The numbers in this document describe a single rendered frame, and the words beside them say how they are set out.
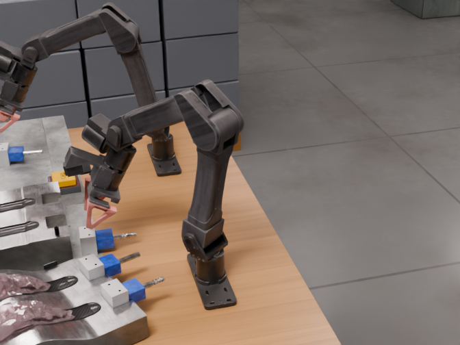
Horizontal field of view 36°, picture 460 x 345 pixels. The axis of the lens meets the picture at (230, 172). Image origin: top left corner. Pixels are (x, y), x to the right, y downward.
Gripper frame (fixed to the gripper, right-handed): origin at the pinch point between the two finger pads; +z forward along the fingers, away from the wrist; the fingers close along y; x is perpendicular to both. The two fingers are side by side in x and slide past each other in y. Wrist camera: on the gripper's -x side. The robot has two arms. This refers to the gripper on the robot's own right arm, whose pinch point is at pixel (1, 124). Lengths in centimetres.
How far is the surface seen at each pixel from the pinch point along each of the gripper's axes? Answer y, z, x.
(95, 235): 51, -6, 26
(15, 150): 0.4, 5.9, 6.5
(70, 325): 84, -5, 21
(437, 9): -373, -81, 312
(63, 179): 19.8, -0.8, 19.1
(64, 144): -9.3, 3.0, 19.8
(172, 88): -148, 14, 78
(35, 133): -19.0, 7.7, 11.7
